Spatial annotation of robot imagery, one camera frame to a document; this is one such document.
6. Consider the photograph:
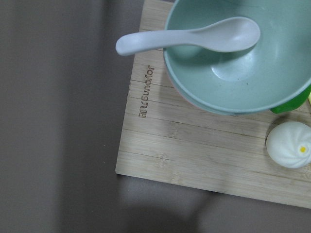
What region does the bamboo cutting board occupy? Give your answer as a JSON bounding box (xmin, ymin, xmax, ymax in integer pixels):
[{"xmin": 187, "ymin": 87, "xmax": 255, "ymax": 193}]
[{"xmin": 116, "ymin": 0, "xmax": 311, "ymax": 208}]

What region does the white plastic spoon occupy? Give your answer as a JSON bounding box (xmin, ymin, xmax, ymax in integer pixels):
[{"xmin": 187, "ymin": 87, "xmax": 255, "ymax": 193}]
[{"xmin": 116, "ymin": 17, "xmax": 261, "ymax": 56}]

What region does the green bowl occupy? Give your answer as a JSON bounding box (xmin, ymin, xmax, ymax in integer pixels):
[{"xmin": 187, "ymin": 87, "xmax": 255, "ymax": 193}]
[{"xmin": 163, "ymin": 0, "xmax": 311, "ymax": 115}]

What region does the white toy bun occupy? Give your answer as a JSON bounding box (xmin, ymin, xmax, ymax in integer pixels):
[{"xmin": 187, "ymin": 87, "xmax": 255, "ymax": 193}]
[{"xmin": 266, "ymin": 121, "xmax": 311, "ymax": 168}]

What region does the green toy vegetable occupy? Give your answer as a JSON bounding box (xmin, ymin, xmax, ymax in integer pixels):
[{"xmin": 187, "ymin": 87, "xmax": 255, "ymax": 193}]
[{"xmin": 270, "ymin": 85, "xmax": 311, "ymax": 114}]

